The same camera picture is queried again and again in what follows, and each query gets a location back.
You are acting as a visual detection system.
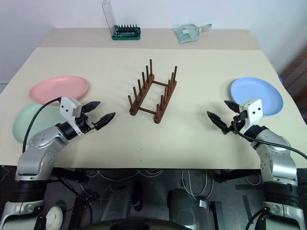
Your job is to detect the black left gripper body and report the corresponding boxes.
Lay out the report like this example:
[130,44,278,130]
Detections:
[76,114,97,135]

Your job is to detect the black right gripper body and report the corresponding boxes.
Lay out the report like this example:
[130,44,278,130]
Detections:
[223,110,248,136]

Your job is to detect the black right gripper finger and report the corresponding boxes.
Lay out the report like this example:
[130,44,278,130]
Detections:
[207,111,229,131]
[224,100,241,114]

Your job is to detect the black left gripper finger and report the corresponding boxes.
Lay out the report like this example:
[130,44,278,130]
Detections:
[94,112,117,131]
[82,101,102,114]

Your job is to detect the brown wooden dish rack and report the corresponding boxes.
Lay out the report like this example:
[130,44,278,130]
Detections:
[128,58,178,125]

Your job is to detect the blue plate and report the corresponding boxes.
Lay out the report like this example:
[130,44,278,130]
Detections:
[230,76,284,117]

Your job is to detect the pink plate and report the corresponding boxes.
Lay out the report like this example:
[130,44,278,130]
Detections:
[29,75,90,104]

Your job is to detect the green plate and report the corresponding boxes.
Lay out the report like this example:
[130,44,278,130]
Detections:
[12,102,67,144]

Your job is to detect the green screwdriver bit set box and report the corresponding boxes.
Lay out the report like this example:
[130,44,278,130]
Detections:
[102,0,142,41]

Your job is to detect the dark rounded shape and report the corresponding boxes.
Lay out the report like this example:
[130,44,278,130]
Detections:
[105,183,142,218]
[167,188,205,230]

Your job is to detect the clear green dustpan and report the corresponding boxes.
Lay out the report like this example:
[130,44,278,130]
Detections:
[173,23,213,45]

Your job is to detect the white round disc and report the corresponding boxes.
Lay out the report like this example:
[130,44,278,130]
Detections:
[45,206,64,230]

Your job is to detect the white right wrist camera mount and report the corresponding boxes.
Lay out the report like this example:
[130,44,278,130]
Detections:
[238,98,263,127]

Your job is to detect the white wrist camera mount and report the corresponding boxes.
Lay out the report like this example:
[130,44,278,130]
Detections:
[238,98,263,127]
[59,96,83,137]

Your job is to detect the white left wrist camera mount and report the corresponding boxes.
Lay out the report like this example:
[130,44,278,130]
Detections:
[59,96,83,137]

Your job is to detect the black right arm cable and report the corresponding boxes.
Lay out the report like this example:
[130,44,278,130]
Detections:
[230,118,307,161]

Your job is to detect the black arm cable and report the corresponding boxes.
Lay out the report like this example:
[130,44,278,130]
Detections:
[230,118,307,161]
[22,97,62,154]

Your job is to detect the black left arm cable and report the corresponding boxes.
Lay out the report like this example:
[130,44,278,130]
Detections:
[22,97,62,154]

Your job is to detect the white thin cable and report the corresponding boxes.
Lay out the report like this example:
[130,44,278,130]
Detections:
[180,169,217,200]

